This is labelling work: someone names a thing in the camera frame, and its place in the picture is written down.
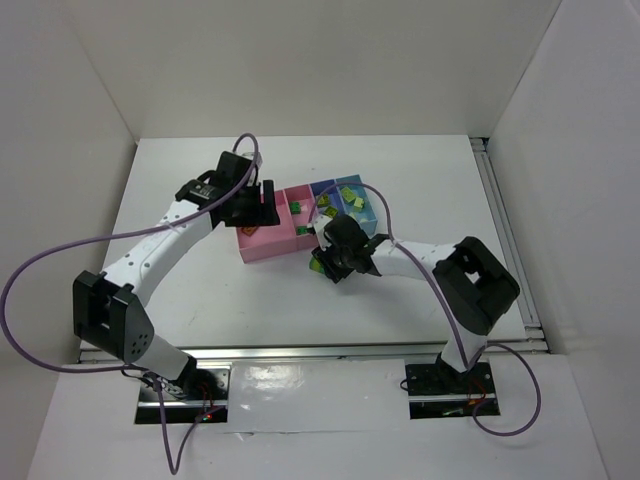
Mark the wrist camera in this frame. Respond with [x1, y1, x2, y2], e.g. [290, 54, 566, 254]
[175, 179, 225, 206]
[364, 234, 390, 252]

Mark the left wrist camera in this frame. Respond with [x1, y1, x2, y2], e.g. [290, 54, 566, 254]
[175, 179, 225, 206]

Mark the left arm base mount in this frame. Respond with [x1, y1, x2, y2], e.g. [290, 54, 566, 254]
[121, 365, 231, 425]

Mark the lime lego brick pair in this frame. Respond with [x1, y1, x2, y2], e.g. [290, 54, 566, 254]
[317, 194, 330, 208]

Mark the green yellow lego assembly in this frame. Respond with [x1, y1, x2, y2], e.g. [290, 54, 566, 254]
[309, 257, 325, 275]

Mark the aluminium rail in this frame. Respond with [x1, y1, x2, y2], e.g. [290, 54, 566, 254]
[184, 342, 444, 362]
[469, 137, 551, 354]

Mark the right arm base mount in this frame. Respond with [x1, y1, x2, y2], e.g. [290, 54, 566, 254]
[400, 362, 500, 420]

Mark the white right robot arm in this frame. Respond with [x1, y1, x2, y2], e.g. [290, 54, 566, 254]
[310, 214, 521, 376]

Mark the large pink bin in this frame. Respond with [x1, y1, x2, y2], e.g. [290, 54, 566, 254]
[236, 190, 297, 264]

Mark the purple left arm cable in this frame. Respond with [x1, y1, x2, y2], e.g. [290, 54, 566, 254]
[0, 132, 259, 475]

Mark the brown lego plate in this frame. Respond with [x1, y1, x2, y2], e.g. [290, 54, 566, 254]
[240, 227, 257, 237]

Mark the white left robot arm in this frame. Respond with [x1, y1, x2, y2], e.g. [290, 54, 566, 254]
[72, 151, 280, 396]

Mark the lime lego brick long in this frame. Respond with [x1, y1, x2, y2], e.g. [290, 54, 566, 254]
[341, 187, 355, 203]

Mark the light blue bin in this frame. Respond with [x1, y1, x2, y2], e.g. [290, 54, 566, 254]
[336, 174, 378, 237]

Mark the purple-blue bin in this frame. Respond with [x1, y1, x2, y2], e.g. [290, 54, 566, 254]
[310, 179, 345, 219]

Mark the lime lego brick small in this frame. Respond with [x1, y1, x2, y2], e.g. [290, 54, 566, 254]
[324, 206, 338, 218]

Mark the aluminium rail front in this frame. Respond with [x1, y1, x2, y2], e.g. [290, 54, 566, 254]
[184, 342, 444, 362]

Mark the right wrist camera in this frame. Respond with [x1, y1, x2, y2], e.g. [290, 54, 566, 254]
[364, 234, 390, 252]

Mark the aluminium rail right side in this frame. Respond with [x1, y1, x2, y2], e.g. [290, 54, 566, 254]
[469, 137, 551, 354]

